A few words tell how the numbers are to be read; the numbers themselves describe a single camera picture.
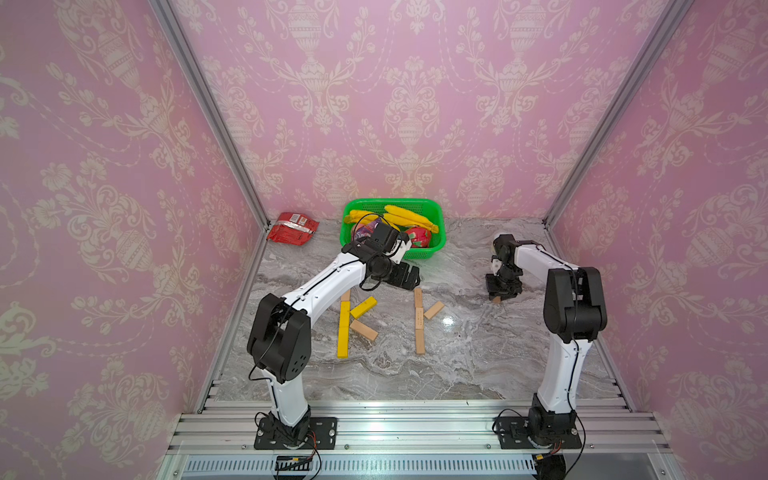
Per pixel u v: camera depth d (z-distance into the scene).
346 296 0.97
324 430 0.75
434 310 0.95
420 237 1.06
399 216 1.12
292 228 1.16
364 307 0.97
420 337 0.90
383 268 0.73
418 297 1.00
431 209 1.16
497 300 0.97
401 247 0.73
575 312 0.56
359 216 1.12
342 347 0.88
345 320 0.94
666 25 0.70
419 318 0.94
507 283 0.87
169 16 0.70
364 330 0.92
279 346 0.47
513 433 0.73
